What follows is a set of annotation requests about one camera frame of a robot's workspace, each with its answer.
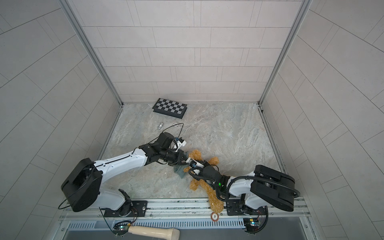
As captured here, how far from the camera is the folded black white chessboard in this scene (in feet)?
3.61

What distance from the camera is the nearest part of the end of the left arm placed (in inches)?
27.3

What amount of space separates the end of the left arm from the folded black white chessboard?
1.31 feet
